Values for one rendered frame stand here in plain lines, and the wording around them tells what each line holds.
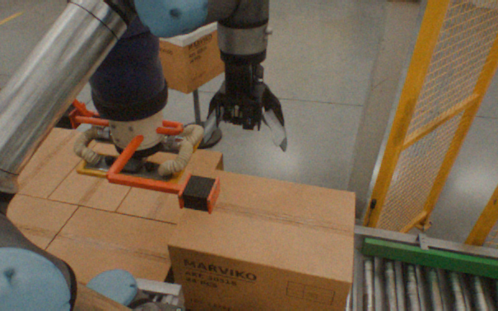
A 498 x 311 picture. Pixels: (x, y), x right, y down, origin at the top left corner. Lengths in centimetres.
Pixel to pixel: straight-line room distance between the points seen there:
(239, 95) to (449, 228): 245
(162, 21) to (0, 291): 31
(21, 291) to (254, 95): 39
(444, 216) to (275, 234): 185
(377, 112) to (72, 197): 169
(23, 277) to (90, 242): 151
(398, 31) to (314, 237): 110
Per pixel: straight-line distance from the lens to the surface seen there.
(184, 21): 45
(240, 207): 138
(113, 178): 106
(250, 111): 58
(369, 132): 224
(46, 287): 44
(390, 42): 200
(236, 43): 55
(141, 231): 190
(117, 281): 85
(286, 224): 133
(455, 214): 302
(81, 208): 210
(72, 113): 134
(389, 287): 176
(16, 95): 53
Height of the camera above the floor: 195
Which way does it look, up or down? 39 degrees down
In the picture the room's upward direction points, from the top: straight up
